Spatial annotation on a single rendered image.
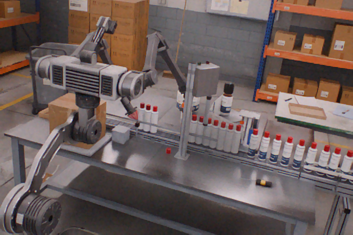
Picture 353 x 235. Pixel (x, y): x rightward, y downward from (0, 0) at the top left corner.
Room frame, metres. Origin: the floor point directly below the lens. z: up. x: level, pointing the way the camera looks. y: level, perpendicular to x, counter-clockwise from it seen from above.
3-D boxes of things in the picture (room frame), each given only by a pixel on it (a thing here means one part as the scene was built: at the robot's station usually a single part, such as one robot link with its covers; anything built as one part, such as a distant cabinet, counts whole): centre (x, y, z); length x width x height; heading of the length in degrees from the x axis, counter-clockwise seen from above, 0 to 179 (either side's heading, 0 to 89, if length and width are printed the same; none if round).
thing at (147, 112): (2.44, 0.20, 0.98); 0.05 x 0.05 x 0.20
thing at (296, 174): (2.36, -0.08, 0.85); 1.65 x 0.11 x 0.05; 73
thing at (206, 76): (2.25, -0.16, 1.38); 0.17 x 0.10 x 0.19; 128
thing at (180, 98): (2.96, -0.10, 0.95); 0.20 x 0.20 x 0.14
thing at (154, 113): (2.43, 0.15, 0.98); 0.05 x 0.05 x 0.20
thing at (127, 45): (6.13, 1.25, 0.70); 1.20 x 0.82 x 1.39; 80
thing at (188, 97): (2.21, -0.08, 1.16); 0.04 x 0.04 x 0.67; 73
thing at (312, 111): (3.37, -1.29, 0.82); 0.34 x 0.24 x 0.03; 80
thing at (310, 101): (3.68, -1.34, 0.81); 0.38 x 0.36 x 0.02; 74
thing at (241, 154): (2.36, -0.08, 0.86); 1.65 x 0.08 x 0.04; 73
